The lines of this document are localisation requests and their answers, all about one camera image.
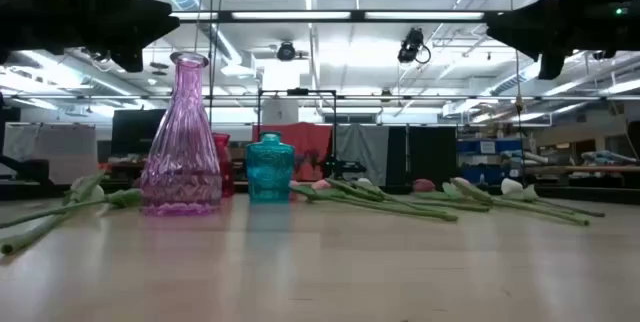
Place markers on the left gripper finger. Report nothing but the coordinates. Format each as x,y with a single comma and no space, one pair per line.
130,32
130,9

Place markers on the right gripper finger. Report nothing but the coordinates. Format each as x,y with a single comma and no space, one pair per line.
540,37
540,9

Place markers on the white artificial tulip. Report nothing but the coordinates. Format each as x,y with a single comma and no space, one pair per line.
511,186
30,239
364,181

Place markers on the artificial tulip stems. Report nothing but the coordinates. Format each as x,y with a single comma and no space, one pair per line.
550,214

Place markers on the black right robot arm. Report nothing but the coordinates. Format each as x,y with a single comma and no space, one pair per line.
615,32

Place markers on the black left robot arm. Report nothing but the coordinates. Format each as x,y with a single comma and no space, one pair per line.
30,12

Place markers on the tall purple glass vase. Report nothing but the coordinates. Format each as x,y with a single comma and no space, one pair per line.
181,162

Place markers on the red glass vase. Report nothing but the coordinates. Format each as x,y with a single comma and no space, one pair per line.
225,162

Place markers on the teal glass vase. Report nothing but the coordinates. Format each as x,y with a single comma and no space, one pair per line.
270,172

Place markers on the blue bin shelf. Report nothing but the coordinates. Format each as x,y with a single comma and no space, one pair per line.
470,147

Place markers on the white cloth board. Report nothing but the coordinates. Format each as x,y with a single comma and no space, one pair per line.
60,147

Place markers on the wooden workbench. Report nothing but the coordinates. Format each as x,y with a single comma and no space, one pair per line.
600,168

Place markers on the black curtain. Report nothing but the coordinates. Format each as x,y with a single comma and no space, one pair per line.
430,154

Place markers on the black overhead light bar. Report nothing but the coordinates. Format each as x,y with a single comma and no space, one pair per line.
360,15

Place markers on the red cloth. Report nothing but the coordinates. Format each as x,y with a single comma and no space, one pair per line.
310,137

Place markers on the grey cloth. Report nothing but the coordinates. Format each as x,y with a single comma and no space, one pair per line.
362,152

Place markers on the round black overhead camera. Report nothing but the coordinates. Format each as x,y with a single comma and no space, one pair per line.
286,52

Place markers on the black metal stand frame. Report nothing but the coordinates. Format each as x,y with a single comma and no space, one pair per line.
300,91

